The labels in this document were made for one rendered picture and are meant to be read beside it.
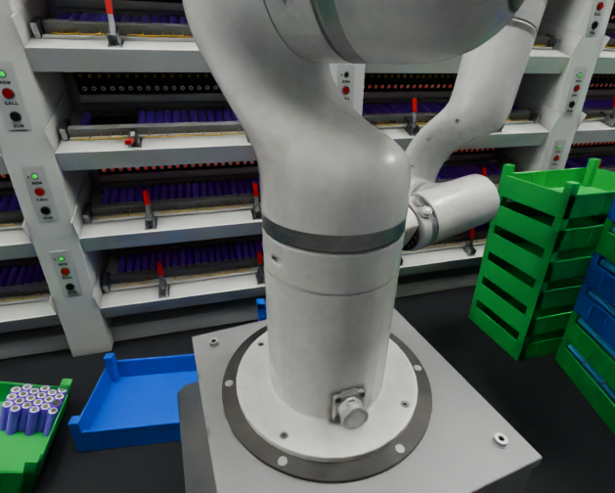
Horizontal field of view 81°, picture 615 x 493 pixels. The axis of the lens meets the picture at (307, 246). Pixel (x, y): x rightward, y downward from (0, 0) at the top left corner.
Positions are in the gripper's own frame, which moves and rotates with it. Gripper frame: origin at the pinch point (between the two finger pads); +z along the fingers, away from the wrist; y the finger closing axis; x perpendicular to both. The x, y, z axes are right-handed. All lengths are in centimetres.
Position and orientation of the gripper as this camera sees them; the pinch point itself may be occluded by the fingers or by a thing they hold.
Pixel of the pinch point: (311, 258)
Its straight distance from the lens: 49.5
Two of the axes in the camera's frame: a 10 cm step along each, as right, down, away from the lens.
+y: -1.6, 4.9, 8.6
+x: -4.3, -8.2, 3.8
